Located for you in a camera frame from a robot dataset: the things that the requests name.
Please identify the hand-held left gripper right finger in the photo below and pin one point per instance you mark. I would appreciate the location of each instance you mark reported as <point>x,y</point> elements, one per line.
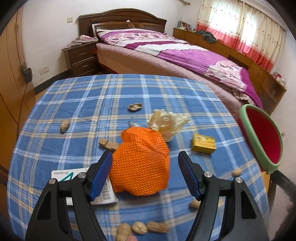
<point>189,178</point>

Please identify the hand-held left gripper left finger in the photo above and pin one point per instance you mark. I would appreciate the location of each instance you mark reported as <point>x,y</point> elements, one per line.
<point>100,178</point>

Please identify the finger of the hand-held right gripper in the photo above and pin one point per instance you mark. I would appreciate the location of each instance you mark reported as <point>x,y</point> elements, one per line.
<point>273,187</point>

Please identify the orange foam fruit net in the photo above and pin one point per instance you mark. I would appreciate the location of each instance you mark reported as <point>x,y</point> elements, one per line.
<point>138,166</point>

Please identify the red bucket with green rim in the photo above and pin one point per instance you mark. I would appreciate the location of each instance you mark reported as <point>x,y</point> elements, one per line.
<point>263,139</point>

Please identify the blue plastic hook tool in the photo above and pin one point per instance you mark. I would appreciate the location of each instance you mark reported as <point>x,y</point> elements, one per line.
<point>132,122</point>

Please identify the person's left hand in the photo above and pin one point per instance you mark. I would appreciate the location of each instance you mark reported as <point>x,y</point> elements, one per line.
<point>132,238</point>

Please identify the whole peanut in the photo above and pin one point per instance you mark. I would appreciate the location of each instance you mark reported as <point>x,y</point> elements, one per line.
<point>139,227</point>
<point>64,126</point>
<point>123,231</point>
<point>195,204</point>
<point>237,172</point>
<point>158,227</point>

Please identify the white medicine box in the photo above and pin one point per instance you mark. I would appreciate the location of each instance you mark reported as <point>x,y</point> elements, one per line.
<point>67,174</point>

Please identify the small wooden blocks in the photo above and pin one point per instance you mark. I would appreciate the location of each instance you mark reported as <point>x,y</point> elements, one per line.
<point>107,144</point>

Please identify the small yellow cardboard box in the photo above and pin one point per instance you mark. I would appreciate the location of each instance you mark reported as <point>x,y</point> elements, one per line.
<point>203,143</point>

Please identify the crumpled clear plastic wrap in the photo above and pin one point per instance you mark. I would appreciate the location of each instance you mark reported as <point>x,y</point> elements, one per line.
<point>166,122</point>

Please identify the blue plaid tablecloth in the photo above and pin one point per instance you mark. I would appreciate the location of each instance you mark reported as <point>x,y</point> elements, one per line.
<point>92,104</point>

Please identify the empty peanut shell half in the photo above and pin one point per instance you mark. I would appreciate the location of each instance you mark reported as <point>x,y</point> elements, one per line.
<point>135,107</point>

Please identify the small toiletry jars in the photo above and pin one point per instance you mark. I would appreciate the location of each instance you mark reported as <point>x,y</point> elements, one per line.
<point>281,80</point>

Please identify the purple floral quilt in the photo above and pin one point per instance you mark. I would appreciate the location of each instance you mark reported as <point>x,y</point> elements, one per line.
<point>192,60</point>

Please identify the dark wooden nightstand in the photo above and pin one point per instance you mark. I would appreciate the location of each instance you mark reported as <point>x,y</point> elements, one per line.
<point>81,61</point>

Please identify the long low wooden cabinet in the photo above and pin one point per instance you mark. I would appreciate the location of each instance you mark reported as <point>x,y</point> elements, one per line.
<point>256,69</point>

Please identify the pinkish brown bedspread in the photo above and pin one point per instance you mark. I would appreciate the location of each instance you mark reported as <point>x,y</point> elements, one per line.
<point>138,62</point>

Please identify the tall wooden wardrobe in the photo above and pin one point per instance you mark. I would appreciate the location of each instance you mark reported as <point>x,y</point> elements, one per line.
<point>9,92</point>

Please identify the small black hanging bag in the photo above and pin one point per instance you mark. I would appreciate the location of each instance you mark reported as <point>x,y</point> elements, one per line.
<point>27,73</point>

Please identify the crumpled floral cloth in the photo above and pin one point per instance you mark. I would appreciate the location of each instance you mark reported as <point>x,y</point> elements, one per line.
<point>82,40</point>

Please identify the grey clothes pile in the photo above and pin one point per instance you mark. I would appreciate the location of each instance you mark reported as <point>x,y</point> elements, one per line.
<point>208,36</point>

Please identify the pink floral pillow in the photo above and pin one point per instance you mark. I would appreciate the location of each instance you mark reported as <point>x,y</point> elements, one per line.
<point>129,36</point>

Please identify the row of books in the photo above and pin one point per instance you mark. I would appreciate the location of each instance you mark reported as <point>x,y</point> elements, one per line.
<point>186,26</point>

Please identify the cream and pink curtains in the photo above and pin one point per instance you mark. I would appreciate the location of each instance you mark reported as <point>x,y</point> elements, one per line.
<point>242,30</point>

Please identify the dark wooden bed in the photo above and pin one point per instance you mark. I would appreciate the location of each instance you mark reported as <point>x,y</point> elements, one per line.
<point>120,19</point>

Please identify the white wall socket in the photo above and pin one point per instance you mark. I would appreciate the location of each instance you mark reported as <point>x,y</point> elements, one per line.
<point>44,70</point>

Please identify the wall light switch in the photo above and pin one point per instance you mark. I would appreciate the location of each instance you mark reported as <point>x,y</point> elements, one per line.
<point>69,19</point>

